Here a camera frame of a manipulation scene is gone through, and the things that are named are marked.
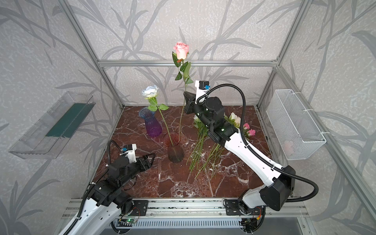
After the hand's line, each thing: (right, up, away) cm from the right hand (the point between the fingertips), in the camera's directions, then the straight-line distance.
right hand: (186, 88), depth 63 cm
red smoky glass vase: (-8, -34, +23) cm, 42 cm away
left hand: (-18, -31, +12) cm, 38 cm away
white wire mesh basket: (+47, -21, -4) cm, 51 cm away
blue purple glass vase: (-28, -20, +44) cm, 56 cm away
